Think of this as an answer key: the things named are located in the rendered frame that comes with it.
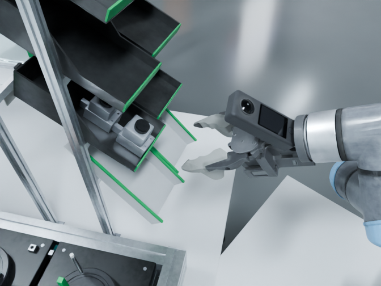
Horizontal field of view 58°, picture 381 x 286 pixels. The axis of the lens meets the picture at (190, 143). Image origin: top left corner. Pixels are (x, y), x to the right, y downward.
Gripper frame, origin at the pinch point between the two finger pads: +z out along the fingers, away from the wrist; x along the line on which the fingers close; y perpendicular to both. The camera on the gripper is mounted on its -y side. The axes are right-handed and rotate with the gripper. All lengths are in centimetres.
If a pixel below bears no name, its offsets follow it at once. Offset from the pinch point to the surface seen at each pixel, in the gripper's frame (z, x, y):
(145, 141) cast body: 12.7, 2.8, 1.6
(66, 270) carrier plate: 35.3, -22.1, 13.1
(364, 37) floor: -2, 259, 211
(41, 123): 80, 26, 13
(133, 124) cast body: 12.6, 3.7, -3.1
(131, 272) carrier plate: 22.9, -19.0, 20.5
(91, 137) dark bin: 19.0, -0.6, -6.3
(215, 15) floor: 129, 269, 143
